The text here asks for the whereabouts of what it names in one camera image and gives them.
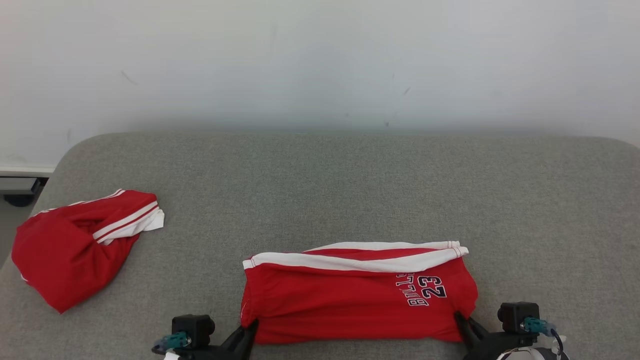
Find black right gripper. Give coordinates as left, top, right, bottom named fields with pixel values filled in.
left=454, top=311, right=539, bottom=360

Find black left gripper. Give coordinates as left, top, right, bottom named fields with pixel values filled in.
left=172, top=319, right=259, bottom=360

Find red shorts with white stripe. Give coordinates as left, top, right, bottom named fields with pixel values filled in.
left=240, top=241, right=479, bottom=345

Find red jersey with white trim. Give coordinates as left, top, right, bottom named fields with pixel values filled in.
left=11, top=188, right=166, bottom=315

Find white baseboard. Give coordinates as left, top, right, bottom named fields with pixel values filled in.
left=0, top=165, right=56, bottom=177

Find black left cable teal connector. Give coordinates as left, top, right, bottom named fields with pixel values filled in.
left=152, top=332, right=192, bottom=355

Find black cable teal connector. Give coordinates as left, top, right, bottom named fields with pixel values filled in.
left=152, top=332, right=192, bottom=355
left=520, top=317, right=569, bottom=360

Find black right cable teal connector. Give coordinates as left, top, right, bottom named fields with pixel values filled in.
left=520, top=317, right=569, bottom=360

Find black frame foot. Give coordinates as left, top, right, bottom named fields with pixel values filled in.
left=4, top=193, right=36, bottom=208

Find grey metal frame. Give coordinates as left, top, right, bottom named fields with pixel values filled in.
left=0, top=176, right=49, bottom=196

